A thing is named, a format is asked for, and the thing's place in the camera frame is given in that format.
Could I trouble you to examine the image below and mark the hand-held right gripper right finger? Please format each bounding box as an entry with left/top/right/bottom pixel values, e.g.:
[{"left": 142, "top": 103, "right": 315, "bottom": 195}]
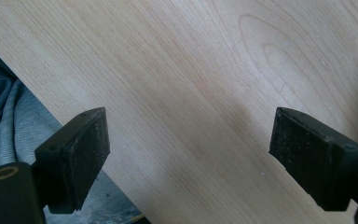
[{"left": 268, "top": 106, "right": 358, "bottom": 213}]

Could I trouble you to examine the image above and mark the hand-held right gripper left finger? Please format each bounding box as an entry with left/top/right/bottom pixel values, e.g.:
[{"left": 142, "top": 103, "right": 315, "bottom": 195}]
[{"left": 32, "top": 106, "right": 111, "bottom": 215}]

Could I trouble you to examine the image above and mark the grey clothing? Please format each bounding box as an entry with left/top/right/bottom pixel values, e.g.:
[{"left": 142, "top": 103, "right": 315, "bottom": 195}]
[{"left": 0, "top": 55, "right": 63, "bottom": 171}]

